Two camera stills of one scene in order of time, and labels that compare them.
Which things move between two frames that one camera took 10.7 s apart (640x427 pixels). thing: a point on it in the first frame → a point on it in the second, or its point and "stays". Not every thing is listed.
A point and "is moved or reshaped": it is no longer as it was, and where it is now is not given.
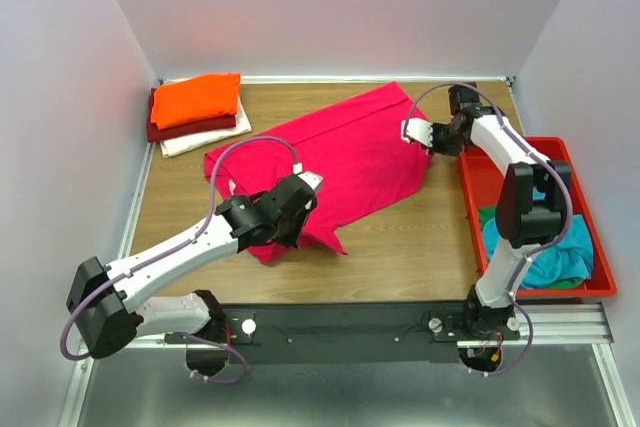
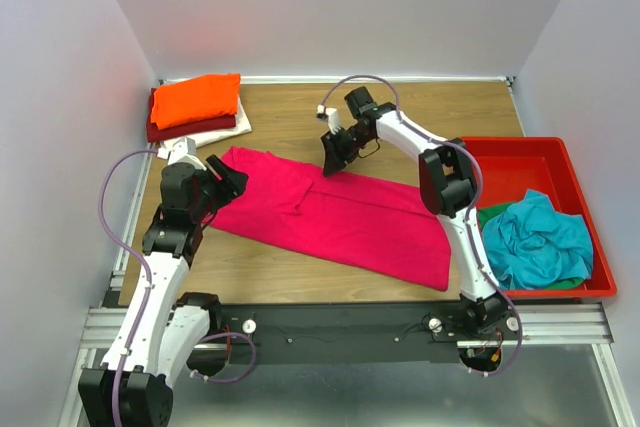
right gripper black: (437, 136) → (338, 141)
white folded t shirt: (241, 127) stays
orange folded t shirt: (194, 99) stays
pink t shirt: (359, 149) is moved or reshaped
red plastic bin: (480, 185) stays
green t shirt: (486, 214) stays
